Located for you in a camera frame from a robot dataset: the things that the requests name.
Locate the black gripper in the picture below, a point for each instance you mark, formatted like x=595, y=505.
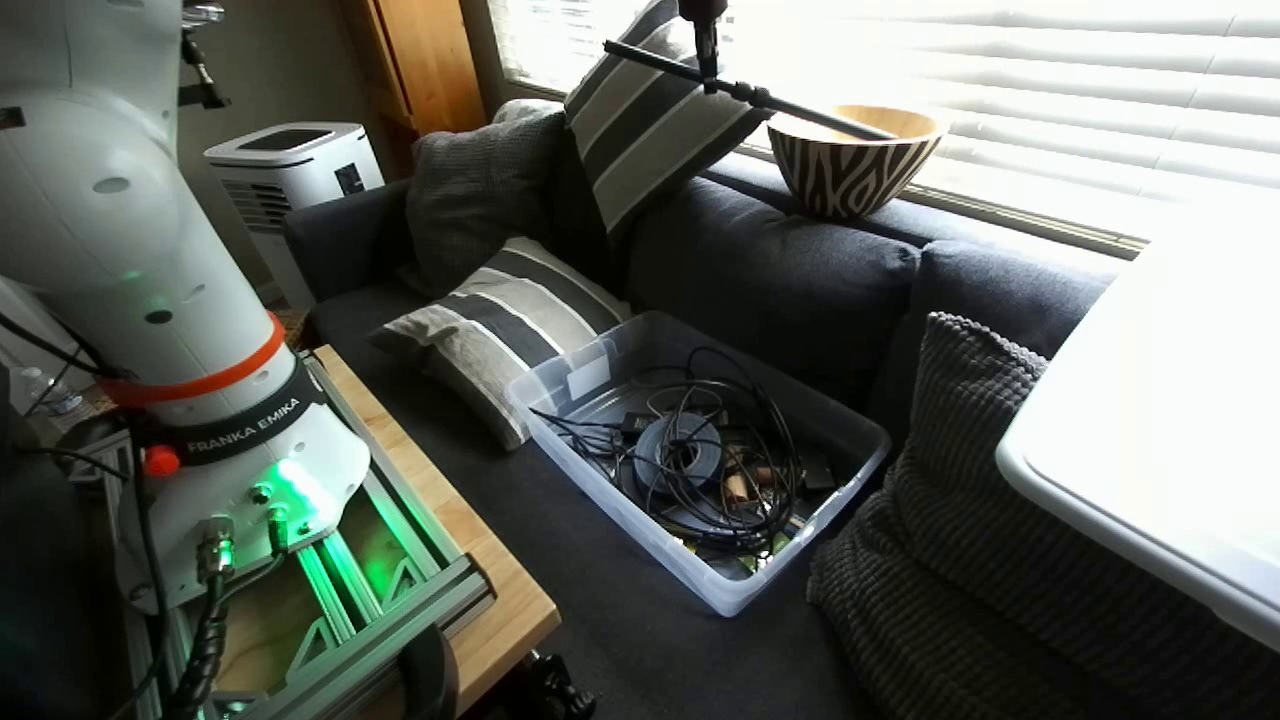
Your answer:
x=700, y=9

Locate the long black stick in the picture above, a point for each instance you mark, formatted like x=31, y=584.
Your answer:
x=787, y=105

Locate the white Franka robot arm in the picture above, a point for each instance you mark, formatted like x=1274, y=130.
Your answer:
x=123, y=266

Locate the zebra pattern wooden bowl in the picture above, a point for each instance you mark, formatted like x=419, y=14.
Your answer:
x=854, y=174

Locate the clear plastic storage container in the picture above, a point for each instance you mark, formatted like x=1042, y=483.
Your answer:
x=801, y=514

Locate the grey white striped pillow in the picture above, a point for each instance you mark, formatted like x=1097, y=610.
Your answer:
x=662, y=132
x=514, y=324

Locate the dark blue fabric sofa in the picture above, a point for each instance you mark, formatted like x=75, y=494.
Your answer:
x=787, y=275

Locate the plain grey textured pillow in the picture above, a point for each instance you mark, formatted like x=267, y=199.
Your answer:
x=482, y=201

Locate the white air purifier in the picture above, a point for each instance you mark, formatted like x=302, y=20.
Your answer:
x=286, y=174

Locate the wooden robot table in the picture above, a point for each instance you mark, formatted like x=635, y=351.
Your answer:
x=514, y=607

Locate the white table top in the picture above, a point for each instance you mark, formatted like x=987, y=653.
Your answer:
x=1160, y=441

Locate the dark grey knit cushion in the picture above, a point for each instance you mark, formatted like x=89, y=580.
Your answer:
x=987, y=584

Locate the wooden wall panel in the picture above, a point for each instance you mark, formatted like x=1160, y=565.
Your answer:
x=424, y=62

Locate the black camera on stand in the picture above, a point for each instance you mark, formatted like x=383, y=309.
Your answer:
x=201, y=83

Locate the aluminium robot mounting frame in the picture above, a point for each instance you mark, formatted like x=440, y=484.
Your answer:
x=385, y=584

